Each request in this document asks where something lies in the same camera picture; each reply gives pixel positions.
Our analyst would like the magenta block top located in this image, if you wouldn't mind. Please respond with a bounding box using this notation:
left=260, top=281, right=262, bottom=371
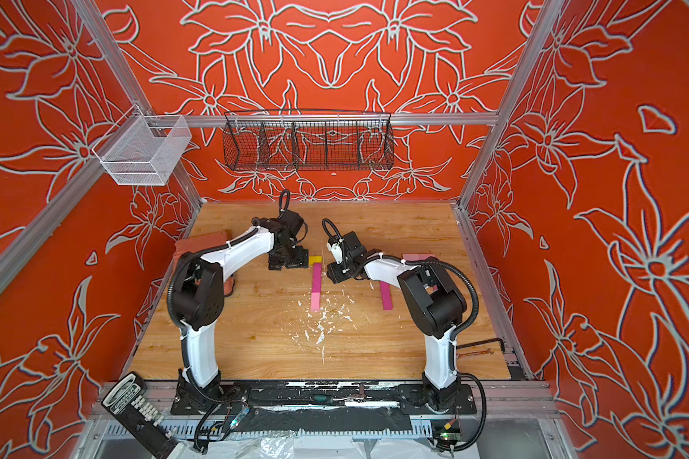
left=312, top=263, right=323, bottom=281

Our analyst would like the magenta block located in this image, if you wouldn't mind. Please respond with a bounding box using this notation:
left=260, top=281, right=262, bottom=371
left=311, top=277, right=322, bottom=294
left=379, top=282, right=393, bottom=311
left=312, top=263, right=323, bottom=281

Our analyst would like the pale pink block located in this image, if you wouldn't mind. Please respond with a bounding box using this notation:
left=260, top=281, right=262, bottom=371
left=310, top=292, right=321, bottom=312

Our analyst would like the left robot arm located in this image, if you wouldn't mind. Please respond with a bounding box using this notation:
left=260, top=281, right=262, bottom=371
left=167, top=210, right=309, bottom=414

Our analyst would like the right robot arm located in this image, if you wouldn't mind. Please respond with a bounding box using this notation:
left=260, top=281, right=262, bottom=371
left=327, top=231, right=480, bottom=412

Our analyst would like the red plastic tool case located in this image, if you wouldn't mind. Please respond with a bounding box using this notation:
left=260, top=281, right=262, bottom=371
left=171, top=229, right=231, bottom=277

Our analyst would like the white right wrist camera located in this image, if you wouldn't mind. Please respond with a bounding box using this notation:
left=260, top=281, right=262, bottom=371
left=327, top=241, right=345, bottom=264

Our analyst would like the black wire basket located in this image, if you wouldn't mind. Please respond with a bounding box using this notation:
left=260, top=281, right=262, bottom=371
left=222, top=110, right=395, bottom=172

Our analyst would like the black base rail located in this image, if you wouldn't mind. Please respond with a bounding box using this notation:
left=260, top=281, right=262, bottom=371
left=170, top=378, right=478, bottom=434

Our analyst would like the white wire basket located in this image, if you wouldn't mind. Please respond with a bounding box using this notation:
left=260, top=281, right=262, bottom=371
left=92, top=115, right=191, bottom=187

